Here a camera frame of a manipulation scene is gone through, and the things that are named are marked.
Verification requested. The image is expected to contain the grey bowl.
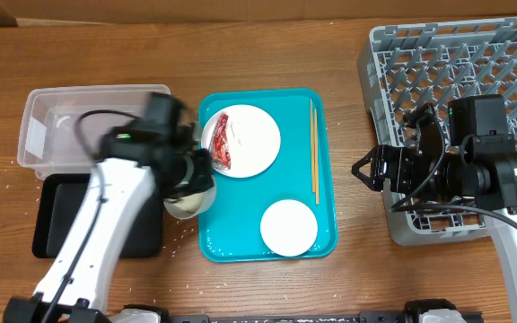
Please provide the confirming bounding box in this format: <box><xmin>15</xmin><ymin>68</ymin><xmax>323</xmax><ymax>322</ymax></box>
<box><xmin>163</xmin><ymin>187</ymin><xmax>217</xmax><ymax>220</ymax></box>

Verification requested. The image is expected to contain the grey dish rack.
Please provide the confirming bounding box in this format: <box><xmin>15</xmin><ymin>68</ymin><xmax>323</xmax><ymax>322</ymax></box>
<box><xmin>356</xmin><ymin>14</ymin><xmax>517</xmax><ymax>247</ymax></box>

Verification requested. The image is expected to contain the black tray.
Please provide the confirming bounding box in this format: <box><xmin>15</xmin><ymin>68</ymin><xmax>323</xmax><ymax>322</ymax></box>
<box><xmin>31</xmin><ymin>173</ymin><xmax>163</xmax><ymax>258</ymax></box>

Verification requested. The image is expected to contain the teal plastic tray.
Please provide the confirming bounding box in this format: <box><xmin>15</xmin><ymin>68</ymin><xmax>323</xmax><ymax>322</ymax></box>
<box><xmin>198</xmin><ymin>88</ymin><xmax>338</xmax><ymax>263</ymax></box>

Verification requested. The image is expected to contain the wooden chopstick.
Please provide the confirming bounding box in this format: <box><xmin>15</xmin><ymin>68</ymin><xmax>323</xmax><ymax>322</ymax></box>
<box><xmin>309</xmin><ymin>99</ymin><xmax>316</xmax><ymax>194</ymax></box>
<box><xmin>313</xmin><ymin>109</ymin><xmax>320</xmax><ymax>205</ymax></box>

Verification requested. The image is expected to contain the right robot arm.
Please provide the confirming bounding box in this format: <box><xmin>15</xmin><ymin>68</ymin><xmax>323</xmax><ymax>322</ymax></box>
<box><xmin>352</xmin><ymin>94</ymin><xmax>517</xmax><ymax>322</ymax></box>

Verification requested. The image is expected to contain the clear plastic bin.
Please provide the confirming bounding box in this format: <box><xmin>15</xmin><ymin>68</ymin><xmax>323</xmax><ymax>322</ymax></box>
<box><xmin>17</xmin><ymin>84</ymin><xmax>171</xmax><ymax>179</ymax></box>

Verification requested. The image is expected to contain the red snack wrapper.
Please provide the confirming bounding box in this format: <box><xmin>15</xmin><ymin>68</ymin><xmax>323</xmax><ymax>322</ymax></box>
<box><xmin>209</xmin><ymin>112</ymin><xmax>232</xmax><ymax>170</ymax></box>

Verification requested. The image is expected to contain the white bowl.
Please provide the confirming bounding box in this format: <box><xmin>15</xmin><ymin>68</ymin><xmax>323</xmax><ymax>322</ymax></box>
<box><xmin>260</xmin><ymin>199</ymin><xmax>318</xmax><ymax>258</ymax></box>

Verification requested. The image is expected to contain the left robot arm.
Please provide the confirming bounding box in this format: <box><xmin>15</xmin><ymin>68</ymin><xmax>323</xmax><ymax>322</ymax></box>
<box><xmin>3</xmin><ymin>92</ymin><xmax>216</xmax><ymax>323</ymax></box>

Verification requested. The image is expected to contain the large white plate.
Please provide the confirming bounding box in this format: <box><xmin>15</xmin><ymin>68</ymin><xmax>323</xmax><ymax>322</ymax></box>
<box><xmin>201</xmin><ymin>104</ymin><xmax>281</xmax><ymax>179</ymax></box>

